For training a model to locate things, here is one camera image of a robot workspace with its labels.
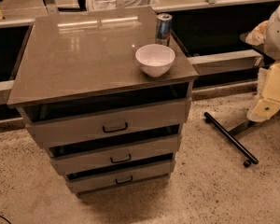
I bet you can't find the grey top drawer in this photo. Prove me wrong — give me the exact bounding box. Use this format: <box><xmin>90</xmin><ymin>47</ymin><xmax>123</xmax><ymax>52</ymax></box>
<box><xmin>26</xmin><ymin>98</ymin><xmax>191</xmax><ymax>147</ymax></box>

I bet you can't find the grey drawer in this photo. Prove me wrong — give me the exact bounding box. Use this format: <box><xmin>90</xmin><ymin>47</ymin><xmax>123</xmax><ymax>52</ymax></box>
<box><xmin>26</xmin><ymin>98</ymin><xmax>191</xmax><ymax>147</ymax></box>
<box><xmin>50</xmin><ymin>134</ymin><xmax>181</xmax><ymax>175</ymax></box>
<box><xmin>66</xmin><ymin>160</ymin><xmax>175</xmax><ymax>195</ymax></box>

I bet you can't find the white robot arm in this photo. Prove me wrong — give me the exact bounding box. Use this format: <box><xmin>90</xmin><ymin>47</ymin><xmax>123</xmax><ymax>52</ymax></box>
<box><xmin>245</xmin><ymin>6</ymin><xmax>280</xmax><ymax>122</ymax></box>

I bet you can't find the grey drawer cabinet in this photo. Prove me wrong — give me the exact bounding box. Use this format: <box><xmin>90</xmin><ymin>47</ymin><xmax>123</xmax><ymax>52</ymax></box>
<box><xmin>7</xmin><ymin>7</ymin><xmax>198</xmax><ymax>182</ymax></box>

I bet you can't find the grey middle drawer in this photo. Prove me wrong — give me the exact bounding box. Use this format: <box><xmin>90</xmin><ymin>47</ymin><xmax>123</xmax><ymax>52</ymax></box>
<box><xmin>50</xmin><ymin>134</ymin><xmax>181</xmax><ymax>175</ymax></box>

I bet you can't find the grey bottom drawer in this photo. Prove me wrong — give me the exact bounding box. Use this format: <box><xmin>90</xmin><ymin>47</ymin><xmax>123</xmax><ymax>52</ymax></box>
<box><xmin>66</xmin><ymin>160</ymin><xmax>175</xmax><ymax>195</ymax></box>

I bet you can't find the white bowl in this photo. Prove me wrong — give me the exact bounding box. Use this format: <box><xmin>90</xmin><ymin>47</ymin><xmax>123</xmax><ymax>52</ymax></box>
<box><xmin>135</xmin><ymin>44</ymin><xmax>175</xmax><ymax>77</ymax></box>

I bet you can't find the blue silver drink can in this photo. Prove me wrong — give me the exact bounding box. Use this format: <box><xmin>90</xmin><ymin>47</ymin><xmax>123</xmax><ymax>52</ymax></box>
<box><xmin>156</xmin><ymin>13</ymin><xmax>172</xmax><ymax>46</ymax></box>

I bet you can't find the black round side table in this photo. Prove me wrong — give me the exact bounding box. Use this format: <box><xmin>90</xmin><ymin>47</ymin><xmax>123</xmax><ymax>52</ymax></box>
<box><xmin>240</xmin><ymin>32</ymin><xmax>274</xmax><ymax>66</ymax></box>

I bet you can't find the wire mesh basket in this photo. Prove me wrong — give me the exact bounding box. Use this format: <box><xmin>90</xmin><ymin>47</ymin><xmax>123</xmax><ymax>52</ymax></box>
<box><xmin>87</xmin><ymin>0</ymin><xmax>160</xmax><ymax>11</ymax></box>

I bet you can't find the black floor cable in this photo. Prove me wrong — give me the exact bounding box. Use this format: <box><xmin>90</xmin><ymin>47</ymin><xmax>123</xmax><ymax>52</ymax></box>
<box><xmin>0</xmin><ymin>209</ymin><xmax>12</xmax><ymax>224</ymax></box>

